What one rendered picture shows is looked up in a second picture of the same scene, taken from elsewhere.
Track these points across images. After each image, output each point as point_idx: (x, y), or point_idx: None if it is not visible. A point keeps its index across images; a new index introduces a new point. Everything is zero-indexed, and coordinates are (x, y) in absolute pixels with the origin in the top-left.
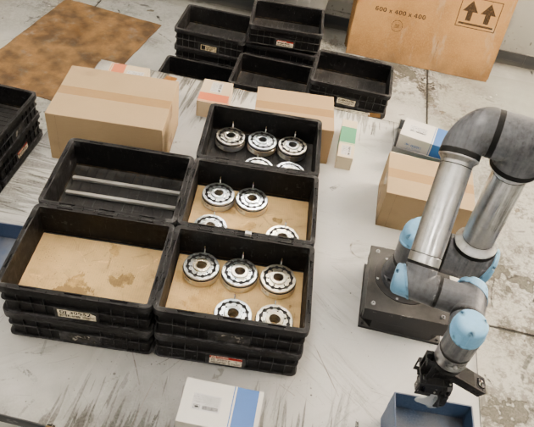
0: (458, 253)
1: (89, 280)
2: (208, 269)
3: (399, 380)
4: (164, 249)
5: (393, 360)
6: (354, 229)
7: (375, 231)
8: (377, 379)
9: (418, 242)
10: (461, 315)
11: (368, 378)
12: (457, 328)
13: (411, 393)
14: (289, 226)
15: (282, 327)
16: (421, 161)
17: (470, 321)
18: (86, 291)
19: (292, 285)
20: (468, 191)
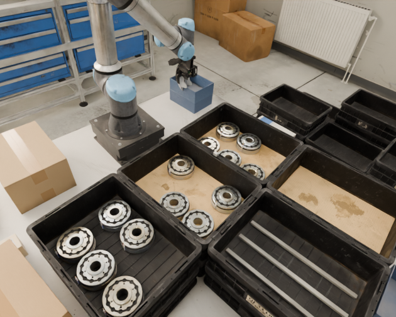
0: (121, 70)
1: (332, 208)
2: (247, 167)
3: (171, 118)
4: (283, 171)
5: (165, 124)
6: None
7: (83, 181)
8: (181, 122)
9: (175, 32)
10: (188, 22)
11: (184, 125)
12: (193, 23)
13: (171, 113)
14: (161, 178)
15: (236, 108)
16: None
17: (187, 20)
18: (336, 202)
19: (203, 137)
20: (12, 132)
